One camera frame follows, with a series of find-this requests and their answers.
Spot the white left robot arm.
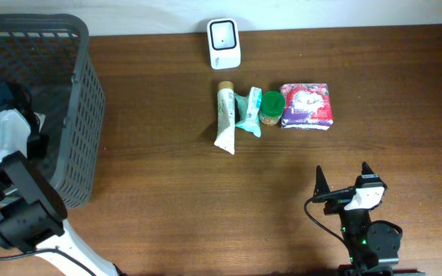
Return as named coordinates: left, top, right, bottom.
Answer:
left=0, top=82, right=122, bottom=275

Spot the grey plastic mesh basket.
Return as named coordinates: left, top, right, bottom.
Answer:
left=0, top=14, right=105, bottom=209

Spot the green lid jar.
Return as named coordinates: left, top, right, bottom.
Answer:
left=259, top=91, right=285, bottom=126

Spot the white barcode scanner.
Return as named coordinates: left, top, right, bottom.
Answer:
left=206, top=18, right=241, bottom=70

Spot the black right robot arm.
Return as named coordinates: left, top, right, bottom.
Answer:
left=310, top=162, right=403, bottom=275

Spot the white shampoo tube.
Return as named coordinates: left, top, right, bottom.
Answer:
left=214, top=80, right=235, bottom=155

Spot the mint green wipes pack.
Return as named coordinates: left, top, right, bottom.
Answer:
left=235, top=94, right=262, bottom=138

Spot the small teal tissue pack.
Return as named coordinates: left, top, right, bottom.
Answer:
left=246, top=87, right=262, bottom=122

